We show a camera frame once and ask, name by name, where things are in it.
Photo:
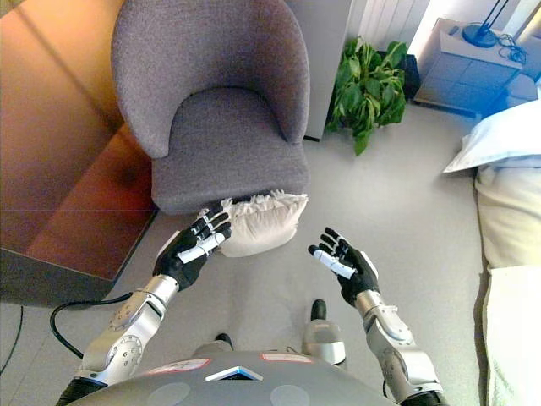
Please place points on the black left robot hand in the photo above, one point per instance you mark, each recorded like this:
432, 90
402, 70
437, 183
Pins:
181, 258

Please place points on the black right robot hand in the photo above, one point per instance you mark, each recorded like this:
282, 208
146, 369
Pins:
359, 275

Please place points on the cream fringed throw pillow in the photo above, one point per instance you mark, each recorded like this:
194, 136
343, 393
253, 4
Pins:
262, 224

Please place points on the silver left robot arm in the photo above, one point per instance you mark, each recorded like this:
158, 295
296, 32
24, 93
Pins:
127, 334

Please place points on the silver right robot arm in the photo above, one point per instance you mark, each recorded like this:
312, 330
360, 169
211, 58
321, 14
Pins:
397, 347

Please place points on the pale blue bed pillow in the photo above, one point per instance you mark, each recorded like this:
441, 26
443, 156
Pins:
503, 135

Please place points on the silver right robot leg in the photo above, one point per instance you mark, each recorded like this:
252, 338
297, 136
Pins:
323, 338

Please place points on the silver robot leg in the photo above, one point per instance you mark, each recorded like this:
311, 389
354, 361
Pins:
323, 338
213, 349

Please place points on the silver left robot leg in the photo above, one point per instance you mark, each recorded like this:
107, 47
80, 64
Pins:
213, 349

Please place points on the grey fabric armchair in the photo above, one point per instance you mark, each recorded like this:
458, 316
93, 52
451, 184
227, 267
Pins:
236, 139

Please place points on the grey robot torso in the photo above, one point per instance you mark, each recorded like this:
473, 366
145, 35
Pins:
236, 387

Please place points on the green leafy houseplant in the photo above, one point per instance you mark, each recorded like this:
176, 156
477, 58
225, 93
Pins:
367, 93

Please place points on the black plant pot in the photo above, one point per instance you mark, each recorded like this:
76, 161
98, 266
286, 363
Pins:
411, 72

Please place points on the white cabinet panel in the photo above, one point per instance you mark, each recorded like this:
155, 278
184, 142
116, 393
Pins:
325, 63

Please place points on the white nightstand with drawers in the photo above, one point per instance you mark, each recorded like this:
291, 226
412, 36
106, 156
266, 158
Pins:
469, 76

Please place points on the small grey remote control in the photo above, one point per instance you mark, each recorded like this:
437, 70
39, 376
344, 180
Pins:
453, 30

